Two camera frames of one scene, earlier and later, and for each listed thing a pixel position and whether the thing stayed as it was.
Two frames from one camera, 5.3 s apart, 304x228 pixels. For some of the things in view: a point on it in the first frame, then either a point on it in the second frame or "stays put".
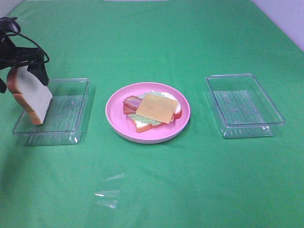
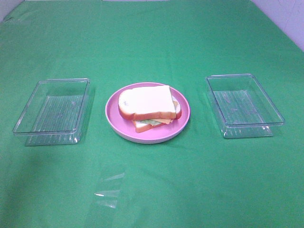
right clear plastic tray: (243, 108) stays put
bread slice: (141, 127) stays put
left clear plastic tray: (64, 122) stays put
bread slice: (34, 96) -> (147, 103)
